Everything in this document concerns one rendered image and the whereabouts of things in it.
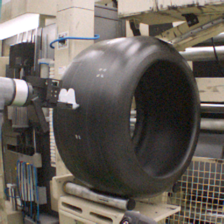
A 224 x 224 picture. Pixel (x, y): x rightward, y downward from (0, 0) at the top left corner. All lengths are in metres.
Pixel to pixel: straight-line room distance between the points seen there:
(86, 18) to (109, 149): 0.68
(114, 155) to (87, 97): 0.19
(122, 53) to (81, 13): 0.47
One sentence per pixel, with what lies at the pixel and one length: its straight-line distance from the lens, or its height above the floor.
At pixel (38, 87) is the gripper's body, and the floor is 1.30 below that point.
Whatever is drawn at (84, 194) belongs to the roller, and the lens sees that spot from 1.33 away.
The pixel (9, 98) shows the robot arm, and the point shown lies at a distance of 0.91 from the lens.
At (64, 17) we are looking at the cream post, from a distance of 1.53.
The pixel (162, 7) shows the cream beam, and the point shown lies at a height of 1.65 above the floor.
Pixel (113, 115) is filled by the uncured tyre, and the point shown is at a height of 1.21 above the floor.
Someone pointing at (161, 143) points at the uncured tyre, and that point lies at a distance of 1.57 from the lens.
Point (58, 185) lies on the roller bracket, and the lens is 1.41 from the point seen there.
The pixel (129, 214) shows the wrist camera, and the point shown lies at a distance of 0.38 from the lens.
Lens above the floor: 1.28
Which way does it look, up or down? 3 degrees down
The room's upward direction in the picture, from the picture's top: straight up
